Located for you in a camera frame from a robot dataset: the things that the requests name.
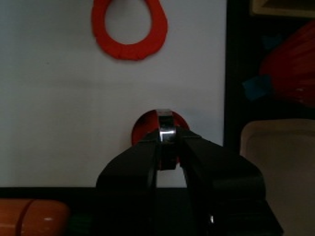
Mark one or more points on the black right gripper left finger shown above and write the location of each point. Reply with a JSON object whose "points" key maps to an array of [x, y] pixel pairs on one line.
{"points": [[127, 190]]}

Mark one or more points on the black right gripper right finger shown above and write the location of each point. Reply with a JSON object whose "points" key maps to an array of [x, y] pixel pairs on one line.
{"points": [[230, 190]]}

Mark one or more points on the red dough disc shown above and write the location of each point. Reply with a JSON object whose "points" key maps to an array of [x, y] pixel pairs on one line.
{"points": [[142, 129]]}

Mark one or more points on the round metal dough cutter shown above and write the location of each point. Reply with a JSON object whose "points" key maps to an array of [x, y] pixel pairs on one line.
{"points": [[167, 132]]}

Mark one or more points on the red bowl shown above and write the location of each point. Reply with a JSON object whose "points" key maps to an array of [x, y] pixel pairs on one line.
{"points": [[291, 70]]}

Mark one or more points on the light wooden drawer box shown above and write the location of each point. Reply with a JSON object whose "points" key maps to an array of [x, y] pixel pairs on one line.
{"points": [[283, 12]]}

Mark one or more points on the beige plastic container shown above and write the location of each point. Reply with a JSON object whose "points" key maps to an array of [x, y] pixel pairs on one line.
{"points": [[283, 159]]}

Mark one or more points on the orange toy block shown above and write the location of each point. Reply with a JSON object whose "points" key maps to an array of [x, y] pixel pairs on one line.
{"points": [[36, 218]]}

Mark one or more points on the blue tape piece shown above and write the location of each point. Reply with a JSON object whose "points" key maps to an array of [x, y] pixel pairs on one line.
{"points": [[271, 42], [258, 87]]}

